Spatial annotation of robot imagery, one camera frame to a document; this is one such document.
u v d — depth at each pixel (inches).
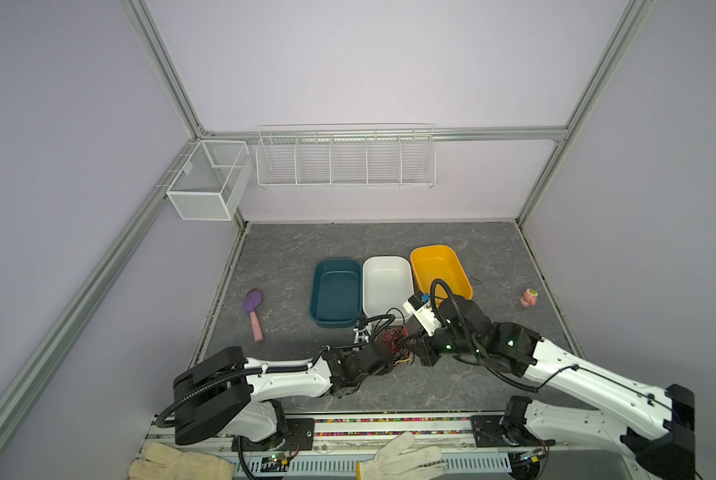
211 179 40.0
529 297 36.9
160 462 27.4
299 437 28.6
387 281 40.8
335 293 38.0
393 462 27.5
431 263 42.4
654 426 15.7
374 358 24.8
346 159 39.2
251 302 38.0
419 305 24.4
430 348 23.9
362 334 28.9
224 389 16.6
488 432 29.0
